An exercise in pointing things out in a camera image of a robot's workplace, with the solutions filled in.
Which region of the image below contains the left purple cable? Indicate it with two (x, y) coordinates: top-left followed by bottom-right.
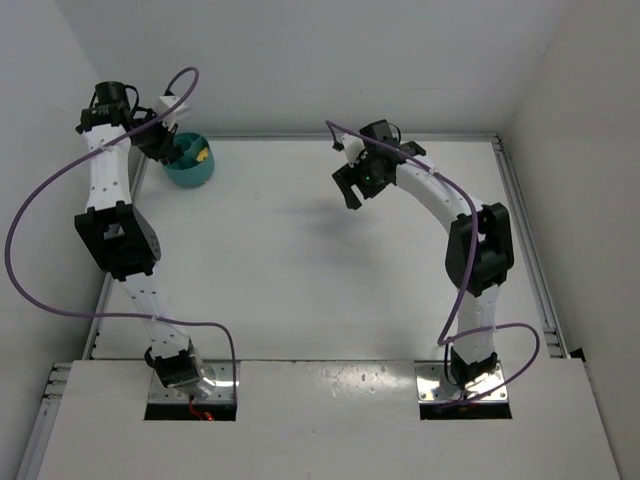
(4, 66), (237, 362)

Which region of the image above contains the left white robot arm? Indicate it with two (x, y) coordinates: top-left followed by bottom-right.
(74, 81), (204, 396)

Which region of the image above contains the metal base plate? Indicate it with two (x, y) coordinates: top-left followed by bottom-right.
(415, 360), (510, 404)
(147, 361), (240, 406)

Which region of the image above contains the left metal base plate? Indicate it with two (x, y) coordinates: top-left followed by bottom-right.
(147, 361), (240, 406)

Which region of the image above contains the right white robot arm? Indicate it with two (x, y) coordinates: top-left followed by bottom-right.
(327, 120), (514, 389)

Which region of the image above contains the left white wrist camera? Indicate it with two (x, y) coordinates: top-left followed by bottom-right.
(154, 94), (190, 130)

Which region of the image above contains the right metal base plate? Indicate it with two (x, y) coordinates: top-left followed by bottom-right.
(415, 360), (510, 404)

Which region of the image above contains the long yellow lego brick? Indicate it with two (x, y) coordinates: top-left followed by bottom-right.
(196, 147), (210, 163)

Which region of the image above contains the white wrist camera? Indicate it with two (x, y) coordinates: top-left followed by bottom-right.
(342, 134), (367, 168)
(154, 94), (190, 130)

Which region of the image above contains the teal divided round container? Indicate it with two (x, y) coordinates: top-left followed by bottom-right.
(163, 132), (215, 189)

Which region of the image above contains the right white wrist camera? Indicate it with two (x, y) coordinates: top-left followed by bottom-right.
(342, 134), (367, 168)

